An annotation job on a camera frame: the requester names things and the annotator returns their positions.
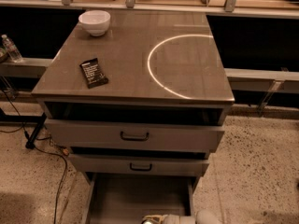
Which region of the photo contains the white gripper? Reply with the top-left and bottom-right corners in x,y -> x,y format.
141,215 -> 195,224

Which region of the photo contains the green soda can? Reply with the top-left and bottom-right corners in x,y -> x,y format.
142,220 -> 153,224

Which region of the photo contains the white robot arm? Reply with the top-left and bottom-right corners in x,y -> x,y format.
141,210 -> 222,224

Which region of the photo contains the bottom open grey drawer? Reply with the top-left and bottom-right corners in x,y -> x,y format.
81,174 -> 193,224

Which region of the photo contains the middle grey drawer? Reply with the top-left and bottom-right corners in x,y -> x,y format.
69,154 -> 209,176

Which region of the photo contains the top grey drawer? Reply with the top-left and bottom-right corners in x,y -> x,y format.
45,119 -> 224,152

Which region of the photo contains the grey drawer cabinet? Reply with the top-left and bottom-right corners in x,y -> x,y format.
31,8 -> 236,224

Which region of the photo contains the black table leg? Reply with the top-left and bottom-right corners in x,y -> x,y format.
24,113 -> 47,149

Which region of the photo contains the black snack bar wrapper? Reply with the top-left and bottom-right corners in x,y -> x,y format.
79,58 -> 108,89

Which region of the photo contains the white ceramic bowl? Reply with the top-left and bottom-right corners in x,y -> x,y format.
78,10 -> 110,36

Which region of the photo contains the clear plastic water bottle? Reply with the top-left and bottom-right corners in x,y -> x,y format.
1,35 -> 22,63

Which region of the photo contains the black floor cable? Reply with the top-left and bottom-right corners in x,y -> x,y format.
0,87 -> 69,224

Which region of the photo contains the grey side shelf rail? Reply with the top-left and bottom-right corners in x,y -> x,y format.
0,58 -> 52,78

